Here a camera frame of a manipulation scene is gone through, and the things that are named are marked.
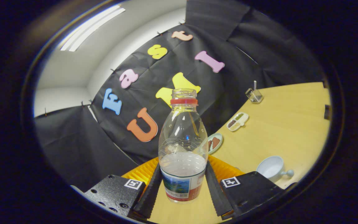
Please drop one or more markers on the long ceiling light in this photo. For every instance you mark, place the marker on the long ceiling light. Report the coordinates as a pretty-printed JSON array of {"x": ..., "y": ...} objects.
[{"x": 92, "y": 28}]

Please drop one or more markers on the wooden table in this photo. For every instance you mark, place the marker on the wooden table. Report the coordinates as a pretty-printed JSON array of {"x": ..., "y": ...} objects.
[{"x": 291, "y": 133}]

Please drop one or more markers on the small glass jar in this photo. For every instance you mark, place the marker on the small glass jar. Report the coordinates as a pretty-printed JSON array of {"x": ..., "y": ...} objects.
[{"x": 255, "y": 96}]

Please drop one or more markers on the white cup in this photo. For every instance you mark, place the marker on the white cup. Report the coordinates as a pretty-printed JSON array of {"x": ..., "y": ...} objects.
[{"x": 270, "y": 169}]

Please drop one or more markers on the pale green plate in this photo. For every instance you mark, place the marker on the pale green plate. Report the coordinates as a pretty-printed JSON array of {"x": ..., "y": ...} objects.
[{"x": 220, "y": 137}]

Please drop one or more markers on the black table clamp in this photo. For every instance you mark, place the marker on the black table clamp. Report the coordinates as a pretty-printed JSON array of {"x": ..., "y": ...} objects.
[{"x": 327, "y": 112}]

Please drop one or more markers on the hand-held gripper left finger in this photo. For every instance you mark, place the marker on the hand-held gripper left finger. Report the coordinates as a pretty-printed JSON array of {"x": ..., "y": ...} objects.
[{"x": 113, "y": 193}]

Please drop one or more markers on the small divided white dish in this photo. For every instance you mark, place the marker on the small divided white dish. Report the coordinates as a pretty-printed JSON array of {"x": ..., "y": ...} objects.
[{"x": 237, "y": 121}]

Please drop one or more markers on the clear plastic juice bottle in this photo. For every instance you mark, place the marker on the clear plastic juice bottle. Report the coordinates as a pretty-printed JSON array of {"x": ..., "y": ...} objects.
[{"x": 183, "y": 155}]

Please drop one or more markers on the brown meat slice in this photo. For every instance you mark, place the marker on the brown meat slice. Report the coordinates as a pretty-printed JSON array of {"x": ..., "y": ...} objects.
[
  {"x": 215, "y": 142},
  {"x": 210, "y": 145}
]

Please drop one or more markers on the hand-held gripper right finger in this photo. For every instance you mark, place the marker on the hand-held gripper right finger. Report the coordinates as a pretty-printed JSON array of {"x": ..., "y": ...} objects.
[{"x": 250, "y": 189}]

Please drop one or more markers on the black backdrop cloth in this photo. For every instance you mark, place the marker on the black backdrop cloth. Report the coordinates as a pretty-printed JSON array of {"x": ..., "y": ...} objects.
[{"x": 228, "y": 77}]

